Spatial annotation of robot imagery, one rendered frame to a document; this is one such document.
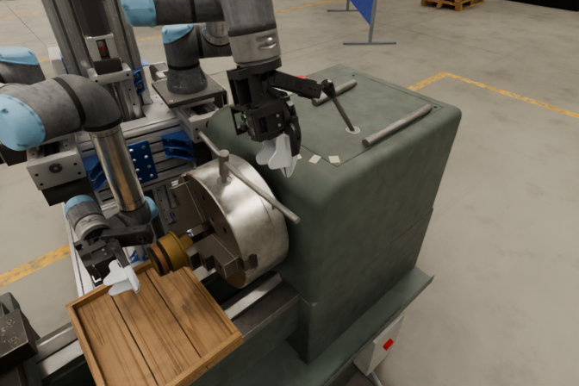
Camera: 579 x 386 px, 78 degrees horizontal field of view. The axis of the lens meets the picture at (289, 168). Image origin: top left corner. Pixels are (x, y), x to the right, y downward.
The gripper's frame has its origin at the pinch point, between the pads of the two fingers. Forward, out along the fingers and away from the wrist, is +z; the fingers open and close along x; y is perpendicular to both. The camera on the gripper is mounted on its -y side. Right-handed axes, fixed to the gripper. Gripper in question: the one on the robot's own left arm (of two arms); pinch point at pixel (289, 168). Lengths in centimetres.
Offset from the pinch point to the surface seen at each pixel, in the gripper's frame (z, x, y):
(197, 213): 13.9, -25.4, 10.6
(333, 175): 7.9, -2.4, -13.0
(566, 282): 141, 12, -166
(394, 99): 4, -16, -54
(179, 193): 8.2, -27.5, 12.6
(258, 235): 16.9, -9.8, 4.6
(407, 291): 79, -13, -53
